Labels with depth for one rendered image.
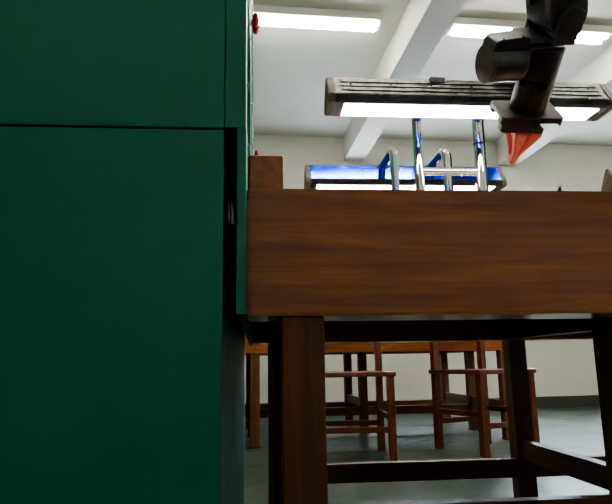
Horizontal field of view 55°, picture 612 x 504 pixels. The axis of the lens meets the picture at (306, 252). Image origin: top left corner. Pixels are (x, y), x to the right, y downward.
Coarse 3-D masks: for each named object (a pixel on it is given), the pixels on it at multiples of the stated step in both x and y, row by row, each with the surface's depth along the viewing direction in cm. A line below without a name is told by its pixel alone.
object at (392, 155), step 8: (392, 152) 164; (440, 152) 167; (448, 152) 166; (384, 160) 173; (392, 160) 164; (432, 160) 175; (440, 160) 176; (448, 160) 165; (384, 168) 179; (392, 168) 163; (392, 176) 163; (448, 176) 164; (392, 184) 163; (448, 184) 163
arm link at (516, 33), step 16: (560, 16) 82; (576, 16) 81; (496, 32) 87; (512, 32) 86; (528, 32) 86; (544, 32) 87; (560, 32) 83; (576, 32) 83; (480, 48) 88; (496, 48) 85; (512, 48) 85; (528, 48) 86; (480, 64) 89; (496, 64) 85; (512, 64) 86; (528, 64) 86; (480, 80) 89; (496, 80) 87; (512, 80) 88
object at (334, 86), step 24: (336, 96) 119; (360, 96) 120; (384, 96) 120; (408, 96) 121; (432, 96) 121; (456, 96) 122; (480, 96) 122; (504, 96) 123; (552, 96) 124; (576, 96) 124; (600, 96) 125; (576, 120) 131
